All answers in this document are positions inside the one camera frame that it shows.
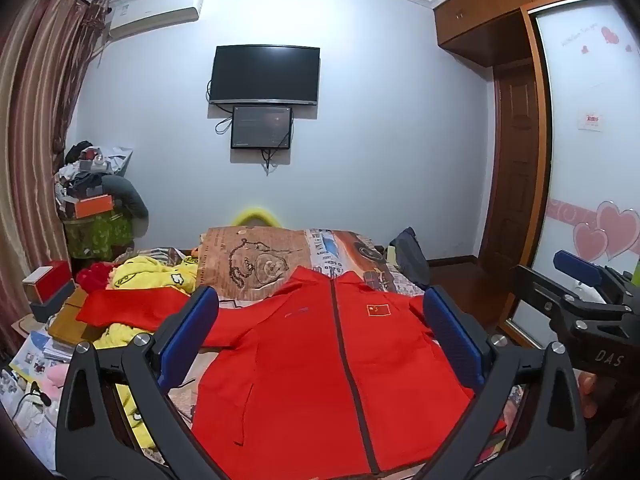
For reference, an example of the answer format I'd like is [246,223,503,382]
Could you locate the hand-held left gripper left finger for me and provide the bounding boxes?
[54,285,236,480]

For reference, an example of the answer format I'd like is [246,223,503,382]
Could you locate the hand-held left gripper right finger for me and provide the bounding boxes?
[407,285,589,480]

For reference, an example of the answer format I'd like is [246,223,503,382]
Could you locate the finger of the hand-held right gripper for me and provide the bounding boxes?
[552,249,640,307]
[509,263,626,333]

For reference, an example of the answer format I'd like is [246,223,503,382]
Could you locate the red zip jacket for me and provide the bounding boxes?
[75,266,508,478]

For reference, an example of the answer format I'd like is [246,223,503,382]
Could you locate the pile of clothes and papers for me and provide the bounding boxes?
[54,141,134,211]

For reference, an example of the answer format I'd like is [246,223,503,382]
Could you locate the person's right hand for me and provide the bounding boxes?
[577,370,602,419]

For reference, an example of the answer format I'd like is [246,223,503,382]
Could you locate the yellow printed garment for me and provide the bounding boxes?
[92,255,201,455]

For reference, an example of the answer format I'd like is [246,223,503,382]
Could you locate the dark blue bag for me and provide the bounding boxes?
[388,226,431,292]

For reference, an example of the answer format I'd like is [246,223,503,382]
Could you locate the white sliding door with hearts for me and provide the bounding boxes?
[510,0,640,346]

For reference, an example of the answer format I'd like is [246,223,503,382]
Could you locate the red fuzzy cloth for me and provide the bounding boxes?
[76,261,119,292]

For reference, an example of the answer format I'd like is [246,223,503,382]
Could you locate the brown wooden door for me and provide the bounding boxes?
[478,64,544,262]

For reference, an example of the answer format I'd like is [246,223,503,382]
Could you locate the brown cardboard box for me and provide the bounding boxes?
[46,285,110,347]

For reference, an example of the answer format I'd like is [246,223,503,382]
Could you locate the yellow plush object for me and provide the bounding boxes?
[232,204,281,229]

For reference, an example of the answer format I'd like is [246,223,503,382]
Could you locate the green patterned cloth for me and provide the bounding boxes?
[64,210,135,261]

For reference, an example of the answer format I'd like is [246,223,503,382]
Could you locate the grey box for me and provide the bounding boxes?
[29,282,77,320]

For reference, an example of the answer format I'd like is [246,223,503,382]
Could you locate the red white sticker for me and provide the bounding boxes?
[577,108,606,131]

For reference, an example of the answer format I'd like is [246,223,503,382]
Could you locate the pink cloth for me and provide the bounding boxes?
[42,364,72,397]

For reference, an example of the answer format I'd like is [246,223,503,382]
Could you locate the red white box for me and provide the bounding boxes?
[22,260,74,307]

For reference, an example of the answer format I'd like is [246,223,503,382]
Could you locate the orange box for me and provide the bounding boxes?
[69,193,115,219]

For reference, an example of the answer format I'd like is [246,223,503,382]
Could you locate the stack of printed booklets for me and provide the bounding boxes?
[7,330,77,377]

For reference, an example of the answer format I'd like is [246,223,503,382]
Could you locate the white printed cloth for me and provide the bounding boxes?
[0,360,60,472]

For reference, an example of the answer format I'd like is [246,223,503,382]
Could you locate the striped brown curtain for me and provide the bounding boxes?
[0,0,112,343]

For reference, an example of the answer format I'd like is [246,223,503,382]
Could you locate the wooden wardrobe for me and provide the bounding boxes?
[432,0,640,347]

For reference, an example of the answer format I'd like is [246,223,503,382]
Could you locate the white air conditioner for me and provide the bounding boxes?
[107,0,206,40]

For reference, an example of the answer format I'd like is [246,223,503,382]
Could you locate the small black wall monitor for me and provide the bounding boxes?
[230,105,294,151]

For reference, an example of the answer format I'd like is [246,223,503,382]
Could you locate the black wall television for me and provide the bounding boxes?
[209,45,321,107]

